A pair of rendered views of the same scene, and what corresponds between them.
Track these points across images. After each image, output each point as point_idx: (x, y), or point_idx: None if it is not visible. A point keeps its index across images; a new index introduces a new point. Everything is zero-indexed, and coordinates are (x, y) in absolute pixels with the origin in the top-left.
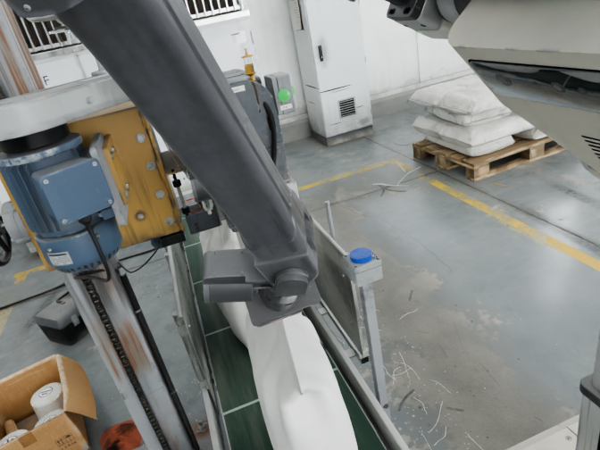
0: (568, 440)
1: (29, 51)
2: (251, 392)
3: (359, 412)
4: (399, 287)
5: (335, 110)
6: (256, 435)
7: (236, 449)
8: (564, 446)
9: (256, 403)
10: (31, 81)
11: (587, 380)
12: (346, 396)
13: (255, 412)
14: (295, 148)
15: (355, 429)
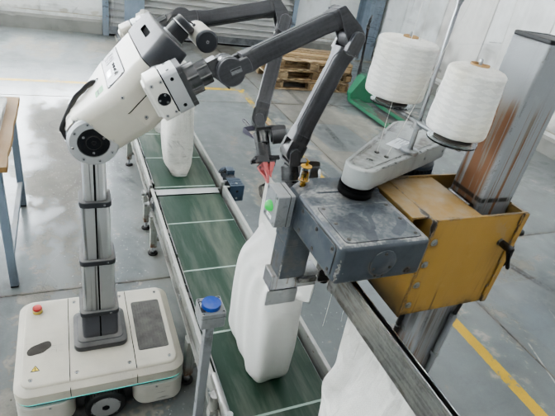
0: (78, 371)
1: (498, 150)
2: (311, 413)
3: (221, 376)
4: None
5: None
6: (299, 375)
7: (311, 368)
8: (84, 367)
9: (304, 401)
10: (464, 154)
11: (111, 257)
12: (229, 391)
13: (303, 394)
14: None
15: (226, 365)
